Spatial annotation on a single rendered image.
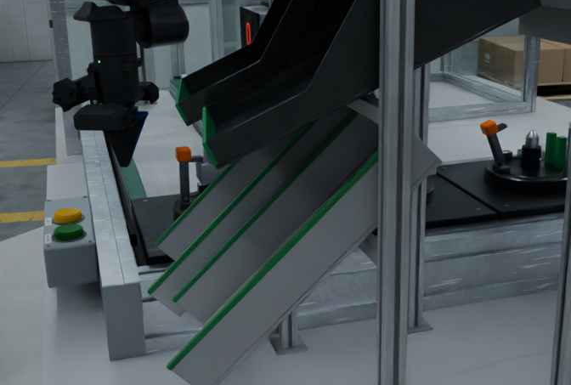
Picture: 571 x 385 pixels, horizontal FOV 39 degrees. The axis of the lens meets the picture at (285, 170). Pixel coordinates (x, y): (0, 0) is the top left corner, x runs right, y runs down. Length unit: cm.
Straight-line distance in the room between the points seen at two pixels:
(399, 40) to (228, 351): 29
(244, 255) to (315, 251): 15
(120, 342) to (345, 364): 28
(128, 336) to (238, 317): 37
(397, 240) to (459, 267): 49
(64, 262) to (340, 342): 39
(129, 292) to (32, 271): 35
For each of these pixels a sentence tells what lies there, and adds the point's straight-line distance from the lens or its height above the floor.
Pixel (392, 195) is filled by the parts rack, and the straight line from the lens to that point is 61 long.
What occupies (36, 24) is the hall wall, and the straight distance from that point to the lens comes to 920.
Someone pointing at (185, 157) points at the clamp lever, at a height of 106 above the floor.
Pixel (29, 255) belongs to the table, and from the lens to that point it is 138.
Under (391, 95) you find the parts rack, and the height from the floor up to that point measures 125.
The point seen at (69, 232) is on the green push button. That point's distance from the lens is 114.
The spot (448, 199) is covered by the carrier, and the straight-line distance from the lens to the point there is 122.
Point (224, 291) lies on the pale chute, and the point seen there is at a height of 102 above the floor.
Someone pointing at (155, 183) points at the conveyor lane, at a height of 92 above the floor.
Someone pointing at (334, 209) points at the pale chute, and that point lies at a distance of 64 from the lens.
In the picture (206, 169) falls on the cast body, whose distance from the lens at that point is 111.
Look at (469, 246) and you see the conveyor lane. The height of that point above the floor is 95.
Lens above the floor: 137
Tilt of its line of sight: 17 degrees down
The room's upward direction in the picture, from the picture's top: 1 degrees counter-clockwise
